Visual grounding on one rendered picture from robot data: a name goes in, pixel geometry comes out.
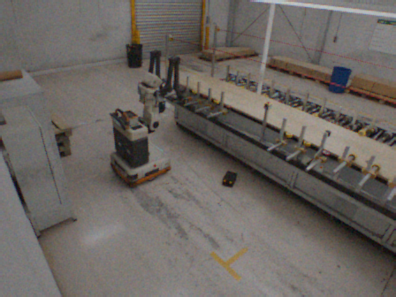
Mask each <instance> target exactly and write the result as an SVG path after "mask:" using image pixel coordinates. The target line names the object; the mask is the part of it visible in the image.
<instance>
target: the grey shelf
mask: <svg viewBox="0 0 396 297"><path fill-rule="evenodd" d="M21 71H22V76H23V78H17V79H12V80H3V81H0V109H1V110H5V109H10V108H12V107H16V106H22V105H25V106H28V107H29V109H30V110H31V111H32V112H33V114H34V115H35V117H36V118H37V120H38V121H39V123H40V124H41V126H42V129H43V133H44V136H45V140H46V142H47V147H48V149H49V155H50V160H51V162H52V165H53V166H54V173H55V175H56V178H57V183H58V188H59V191H60V193H61V197H62V200H63V203H64V205H62V204H61V205H62V206H60V207H58V208H56V209H52V210H51V211H48V212H47V213H43V214H41V215H40V216H36V217H30V221H31V223H32V224H33V228H34V231H35V233H36V236H37V238H40V237H41V234H40V232H39V230H40V231H41V230H43V229H46V228H47V227H50V226H52V225H56V224H57V223H60V222H61V221H65V220H66V219H68V218H69V217H72V220H73V222H75V221H76V220H77V218H76V216H75V211H74V210H73V207H72V201H71V198H70V194H69V191H68V186H67V183H66V181H65V174H64V170H63V166H62V164H61V159H60V155H59V152H58V149H57V142H56V137H55V135H54V130H53V128H52V122H51V120H50V111H49V109H48V104H47V99H46V96H45V91H43V90H42V88H41V87H40V86H39V85H38V84H37V83H36V82H35V81H34V80H33V79H32V77H30V75H28V73H27V72H26V71H25V70H24V69H22V70H21ZM41 97H42V98H41ZM43 99H44V100H43ZM44 101H45V102H44ZM42 103H43V107H44V109H43V107H42ZM45 105H46V106H45ZM44 111H45V114H46V115H45V114H44ZM48 127H49V128H48ZM50 130H51V131H50ZM52 135H53V136H52ZM50 137H51V139H50ZM52 137H54V138H52ZM51 140H52V141H51ZM54 143H55V144H54ZM52 144H53V146H52ZM56 159H57V160H56ZM59 165H60V166H59ZM57 166H58V167H57ZM60 167H61V168H60ZM58 168H59V169H58ZM62 173H63V174H62ZM66 190H67V191H66ZM65 194H66V195H65ZM68 197H69V198H68ZM66 198H67V200H66Z"/></svg>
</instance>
